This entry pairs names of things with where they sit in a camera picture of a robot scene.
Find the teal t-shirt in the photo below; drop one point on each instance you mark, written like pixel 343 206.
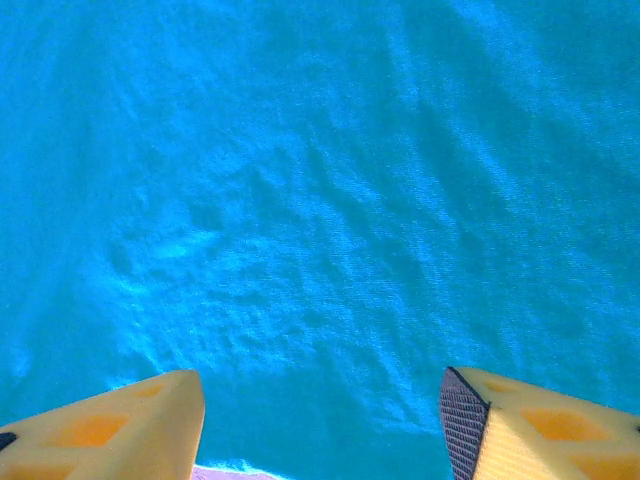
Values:
pixel 320 200

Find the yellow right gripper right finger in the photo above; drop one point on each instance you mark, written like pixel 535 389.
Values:
pixel 540 440

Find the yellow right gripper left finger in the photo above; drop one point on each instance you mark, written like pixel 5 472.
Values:
pixel 125 435

